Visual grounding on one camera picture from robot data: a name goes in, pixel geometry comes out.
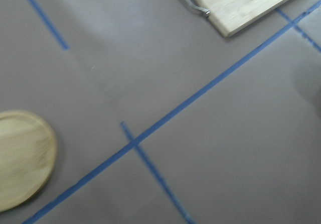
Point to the wooden cup storage rack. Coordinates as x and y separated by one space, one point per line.
28 156

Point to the bamboo cutting board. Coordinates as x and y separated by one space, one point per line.
231 16

